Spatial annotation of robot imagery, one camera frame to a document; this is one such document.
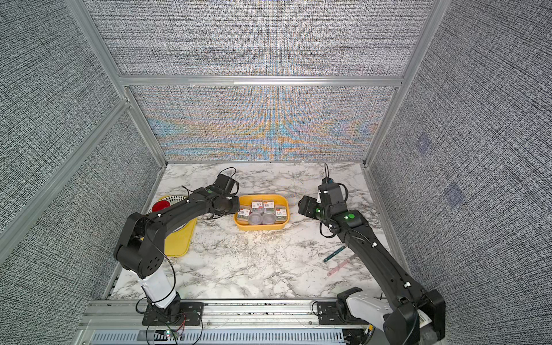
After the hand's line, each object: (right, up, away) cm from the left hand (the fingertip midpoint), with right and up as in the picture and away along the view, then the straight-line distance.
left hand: (240, 205), depth 93 cm
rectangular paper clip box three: (+12, 0, +3) cm, 12 cm away
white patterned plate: (-33, +2, +8) cm, 34 cm away
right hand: (+27, +4, -14) cm, 31 cm away
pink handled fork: (+39, -24, -9) cm, 46 cm away
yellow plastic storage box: (+2, -9, -1) cm, 10 cm away
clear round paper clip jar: (+6, -6, +1) cm, 9 cm away
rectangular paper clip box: (+1, -4, 0) cm, 4 cm away
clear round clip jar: (+12, -6, +1) cm, 14 cm away
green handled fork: (+39, -19, -5) cm, 44 cm away
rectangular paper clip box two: (+7, 0, +2) cm, 7 cm away
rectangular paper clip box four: (+18, -4, 0) cm, 18 cm away
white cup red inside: (-35, 0, 0) cm, 35 cm away
